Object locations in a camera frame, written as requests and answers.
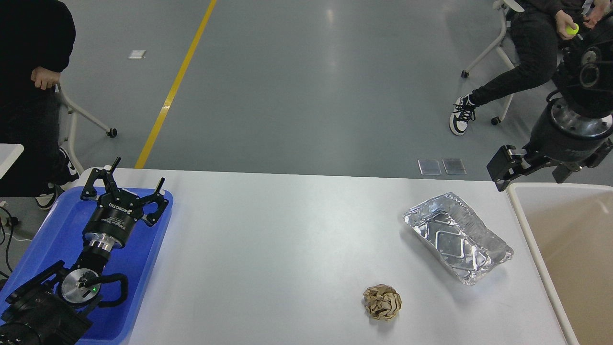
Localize seated person in black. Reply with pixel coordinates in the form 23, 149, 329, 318
449, 0, 612, 136

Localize crumpled brown paper ball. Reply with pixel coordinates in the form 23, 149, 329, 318
362, 284, 402, 321

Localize left floor metal plate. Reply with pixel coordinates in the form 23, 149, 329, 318
418, 159, 442, 175

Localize right floor metal plate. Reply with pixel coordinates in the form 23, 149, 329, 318
442, 159, 467, 175

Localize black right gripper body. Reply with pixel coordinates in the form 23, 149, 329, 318
524, 139, 612, 170

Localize white chair left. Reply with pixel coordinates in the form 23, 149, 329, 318
57, 81, 118, 174

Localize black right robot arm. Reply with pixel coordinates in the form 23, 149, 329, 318
487, 13, 613, 191

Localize aluminium foil tray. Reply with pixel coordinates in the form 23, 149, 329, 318
404, 192, 514, 286

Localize beige plastic bin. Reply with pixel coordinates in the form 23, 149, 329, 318
507, 183, 613, 345

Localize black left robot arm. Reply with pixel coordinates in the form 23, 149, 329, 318
1, 160, 173, 345

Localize floor metal plate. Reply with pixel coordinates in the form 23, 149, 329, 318
442, 159, 467, 175
418, 159, 442, 175

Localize white chair right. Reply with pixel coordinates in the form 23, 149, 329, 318
461, 0, 525, 126

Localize white chair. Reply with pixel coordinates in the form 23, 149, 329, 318
57, 81, 118, 174
461, 0, 525, 126

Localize small white floor plate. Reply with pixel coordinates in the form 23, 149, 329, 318
128, 50, 147, 59

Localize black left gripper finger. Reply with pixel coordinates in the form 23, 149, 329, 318
140, 177, 169, 227
80, 157, 121, 200

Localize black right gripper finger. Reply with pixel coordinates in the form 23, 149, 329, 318
487, 145, 551, 192
552, 163, 582, 184

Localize blue plastic tray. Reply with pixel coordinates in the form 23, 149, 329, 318
1, 187, 173, 345

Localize yellow green ball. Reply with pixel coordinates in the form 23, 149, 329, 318
565, 23, 579, 36

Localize black cables at left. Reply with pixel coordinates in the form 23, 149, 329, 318
0, 201, 32, 278

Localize person in black left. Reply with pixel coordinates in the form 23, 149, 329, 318
0, 0, 79, 210

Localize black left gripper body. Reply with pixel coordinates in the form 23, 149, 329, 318
83, 188, 144, 248

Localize white side table corner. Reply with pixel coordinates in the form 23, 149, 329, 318
0, 143, 24, 179

